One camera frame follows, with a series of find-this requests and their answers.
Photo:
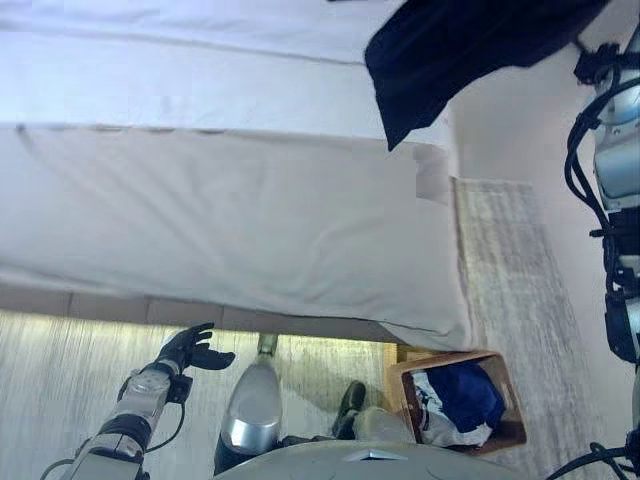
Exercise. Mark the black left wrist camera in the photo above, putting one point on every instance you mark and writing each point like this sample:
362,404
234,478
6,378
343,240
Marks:
181,390

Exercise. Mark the tan padded bed base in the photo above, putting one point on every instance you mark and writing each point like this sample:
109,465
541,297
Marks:
150,307

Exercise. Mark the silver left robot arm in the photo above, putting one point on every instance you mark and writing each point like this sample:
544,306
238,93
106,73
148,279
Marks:
130,415

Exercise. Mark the white garment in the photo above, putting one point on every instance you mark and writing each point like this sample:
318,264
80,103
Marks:
440,432

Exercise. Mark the blue garment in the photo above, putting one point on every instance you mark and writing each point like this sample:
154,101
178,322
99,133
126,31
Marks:
470,395

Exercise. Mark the black garment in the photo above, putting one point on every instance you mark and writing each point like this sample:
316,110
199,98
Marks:
450,55

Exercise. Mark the white duvet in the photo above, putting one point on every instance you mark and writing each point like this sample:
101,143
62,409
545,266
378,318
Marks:
175,65

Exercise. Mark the brown wicker basket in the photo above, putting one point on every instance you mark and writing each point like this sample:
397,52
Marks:
510,395

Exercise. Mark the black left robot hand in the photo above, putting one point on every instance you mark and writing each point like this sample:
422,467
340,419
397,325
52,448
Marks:
192,352

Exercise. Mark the grey robot torso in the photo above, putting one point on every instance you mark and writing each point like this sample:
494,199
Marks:
360,462

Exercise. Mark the beige bed cover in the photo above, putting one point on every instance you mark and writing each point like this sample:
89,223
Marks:
200,210

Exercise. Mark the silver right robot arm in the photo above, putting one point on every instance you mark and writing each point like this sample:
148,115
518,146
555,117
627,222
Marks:
617,165

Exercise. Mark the silver left robot leg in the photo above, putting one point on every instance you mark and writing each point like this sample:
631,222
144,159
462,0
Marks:
255,400

